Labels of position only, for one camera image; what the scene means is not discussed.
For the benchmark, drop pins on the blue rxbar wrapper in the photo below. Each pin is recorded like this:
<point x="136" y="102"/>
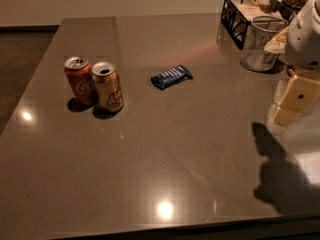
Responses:
<point x="171" y="77"/>

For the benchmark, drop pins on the black wire basket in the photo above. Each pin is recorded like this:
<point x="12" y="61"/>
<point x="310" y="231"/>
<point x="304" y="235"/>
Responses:
<point x="236" y="17"/>

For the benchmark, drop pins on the clear glass jar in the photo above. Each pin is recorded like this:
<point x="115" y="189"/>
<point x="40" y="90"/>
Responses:
<point x="262" y="29"/>

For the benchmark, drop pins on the red cola can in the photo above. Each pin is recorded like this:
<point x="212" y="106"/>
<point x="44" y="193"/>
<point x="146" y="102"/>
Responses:
<point x="78" y="71"/>

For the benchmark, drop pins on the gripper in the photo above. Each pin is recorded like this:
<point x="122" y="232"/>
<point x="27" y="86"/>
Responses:
<point x="304" y="45"/>

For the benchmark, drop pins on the orange soda can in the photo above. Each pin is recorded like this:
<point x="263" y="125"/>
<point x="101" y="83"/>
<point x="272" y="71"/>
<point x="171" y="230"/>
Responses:
<point x="107" y="84"/>

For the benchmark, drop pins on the snack packet behind glass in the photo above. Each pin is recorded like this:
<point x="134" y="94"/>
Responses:
<point x="277" y="44"/>

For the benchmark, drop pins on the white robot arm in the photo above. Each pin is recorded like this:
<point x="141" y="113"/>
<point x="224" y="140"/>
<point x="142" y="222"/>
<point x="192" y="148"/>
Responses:
<point x="300" y="43"/>

